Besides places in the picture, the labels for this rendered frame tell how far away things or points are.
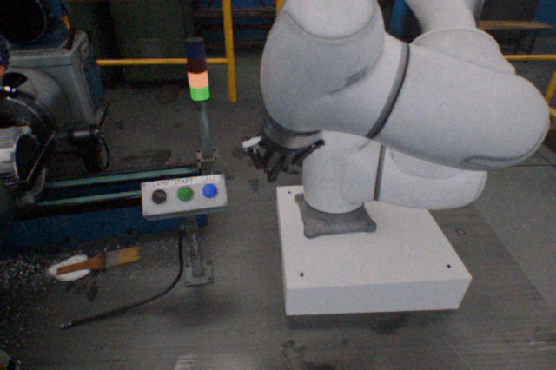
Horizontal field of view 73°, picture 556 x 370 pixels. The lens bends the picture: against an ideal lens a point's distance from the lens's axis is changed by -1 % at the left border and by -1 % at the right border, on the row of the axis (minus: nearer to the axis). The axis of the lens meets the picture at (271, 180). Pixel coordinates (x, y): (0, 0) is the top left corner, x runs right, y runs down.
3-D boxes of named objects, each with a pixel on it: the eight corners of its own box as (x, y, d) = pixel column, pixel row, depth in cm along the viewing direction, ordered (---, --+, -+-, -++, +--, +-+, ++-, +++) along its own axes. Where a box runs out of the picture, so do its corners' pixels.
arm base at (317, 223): (352, 183, 111) (353, 168, 108) (378, 231, 93) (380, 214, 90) (290, 189, 110) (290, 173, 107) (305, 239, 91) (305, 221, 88)
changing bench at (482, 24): (524, 55, 496) (537, 21, 471) (538, 62, 470) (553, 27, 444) (419, 55, 495) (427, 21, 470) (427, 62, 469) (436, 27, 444)
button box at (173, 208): (147, 221, 79) (142, 216, 74) (145, 188, 81) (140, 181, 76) (228, 211, 81) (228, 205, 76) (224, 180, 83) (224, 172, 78)
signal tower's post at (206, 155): (196, 163, 134) (180, 43, 110) (195, 152, 141) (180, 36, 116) (219, 161, 135) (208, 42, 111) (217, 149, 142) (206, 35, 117)
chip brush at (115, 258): (56, 280, 92) (55, 278, 91) (58, 265, 96) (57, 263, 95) (142, 260, 97) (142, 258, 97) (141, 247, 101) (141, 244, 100)
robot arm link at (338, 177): (310, 175, 105) (312, 100, 94) (377, 184, 100) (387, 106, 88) (294, 208, 92) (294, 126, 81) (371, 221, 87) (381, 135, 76)
